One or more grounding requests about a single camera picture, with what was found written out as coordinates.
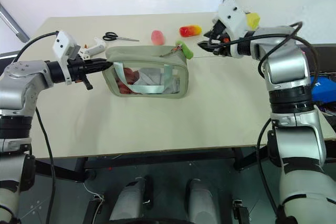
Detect blue box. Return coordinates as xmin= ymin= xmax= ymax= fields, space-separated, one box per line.
xmin=309 ymin=75 xmax=336 ymax=104

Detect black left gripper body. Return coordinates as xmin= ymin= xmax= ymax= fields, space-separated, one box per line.
xmin=67 ymin=57 xmax=95 ymax=90

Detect yellow block on wrist mount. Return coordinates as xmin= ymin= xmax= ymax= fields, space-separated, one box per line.
xmin=246 ymin=12 xmax=261 ymax=31

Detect silver rounded robot leg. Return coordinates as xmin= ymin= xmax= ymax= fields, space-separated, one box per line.
xmin=108 ymin=176 xmax=155 ymax=222
xmin=184 ymin=178 xmax=222 ymax=224

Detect black floor bracket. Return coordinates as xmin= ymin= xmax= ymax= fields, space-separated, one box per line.
xmin=84 ymin=194 xmax=105 ymax=224
xmin=232 ymin=198 xmax=250 ymax=224

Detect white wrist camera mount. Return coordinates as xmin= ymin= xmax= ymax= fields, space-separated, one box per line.
xmin=51 ymin=29 xmax=81 ymax=86
xmin=212 ymin=0 xmax=254 ymax=59

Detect thin white cable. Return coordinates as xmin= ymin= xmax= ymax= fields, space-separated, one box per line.
xmin=83 ymin=181 xmax=105 ymax=216

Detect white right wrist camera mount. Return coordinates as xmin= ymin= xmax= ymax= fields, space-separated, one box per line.
xmin=212 ymin=0 xmax=254 ymax=59

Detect green pouch with clear window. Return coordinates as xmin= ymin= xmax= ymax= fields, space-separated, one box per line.
xmin=101 ymin=45 xmax=190 ymax=100

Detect black handled scissors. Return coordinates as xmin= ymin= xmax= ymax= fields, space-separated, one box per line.
xmin=102 ymin=31 xmax=140 ymax=42

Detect red soft item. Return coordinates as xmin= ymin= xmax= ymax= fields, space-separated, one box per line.
xmin=117 ymin=67 xmax=138 ymax=94

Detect black case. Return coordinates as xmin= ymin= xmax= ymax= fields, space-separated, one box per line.
xmin=299 ymin=44 xmax=336 ymax=78

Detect black metal table frame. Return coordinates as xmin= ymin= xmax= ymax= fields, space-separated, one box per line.
xmin=34 ymin=146 xmax=263 ymax=183

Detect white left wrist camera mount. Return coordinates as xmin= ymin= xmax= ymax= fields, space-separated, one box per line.
xmin=51 ymin=29 xmax=81 ymax=86

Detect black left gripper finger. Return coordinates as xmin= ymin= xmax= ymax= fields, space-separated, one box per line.
xmin=90 ymin=64 xmax=112 ymax=73
xmin=90 ymin=58 xmax=114 ymax=67

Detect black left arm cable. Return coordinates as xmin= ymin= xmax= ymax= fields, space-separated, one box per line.
xmin=12 ymin=31 xmax=58 ymax=224

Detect white glue gun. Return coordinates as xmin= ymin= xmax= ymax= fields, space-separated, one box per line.
xmin=79 ymin=37 xmax=107 ymax=60

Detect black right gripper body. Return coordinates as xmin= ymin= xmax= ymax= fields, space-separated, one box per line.
xmin=209 ymin=20 xmax=235 ymax=57

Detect red yellow mango toy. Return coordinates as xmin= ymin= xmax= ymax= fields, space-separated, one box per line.
xmin=178 ymin=24 xmax=203 ymax=38

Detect pink peach toy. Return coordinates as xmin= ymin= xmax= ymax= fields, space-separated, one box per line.
xmin=150 ymin=29 xmax=166 ymax=46

